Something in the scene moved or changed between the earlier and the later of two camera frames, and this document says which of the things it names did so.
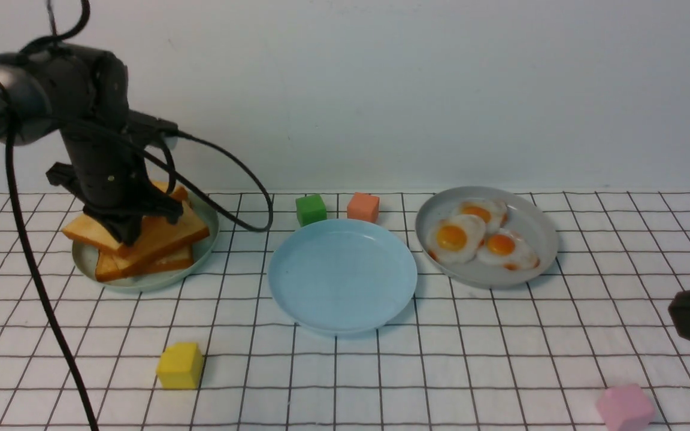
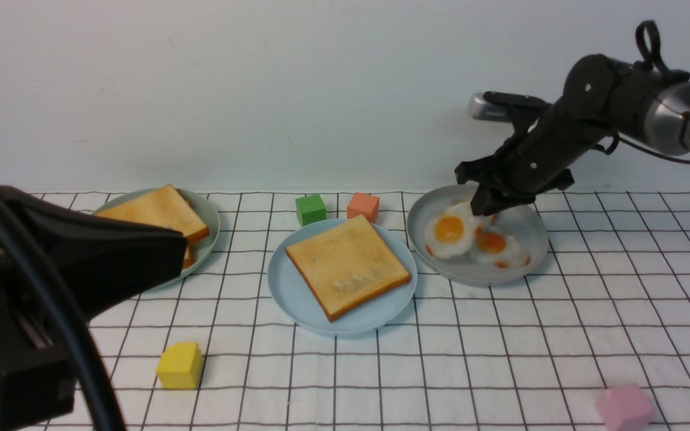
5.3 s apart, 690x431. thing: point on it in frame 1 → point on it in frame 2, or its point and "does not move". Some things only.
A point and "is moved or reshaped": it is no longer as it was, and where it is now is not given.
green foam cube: x=310 y=209 does not move
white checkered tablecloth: x=459 y=356 does not move
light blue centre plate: x=341 y=275 does not move
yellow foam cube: x=179 y=367 does not move
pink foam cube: x=624 y=407 does not move
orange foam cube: x=364 y=206 does not move
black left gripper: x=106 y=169 → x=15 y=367
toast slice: x=157 y=239 is moved or reshaped
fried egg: x=456 y=239 is moved or reshaped
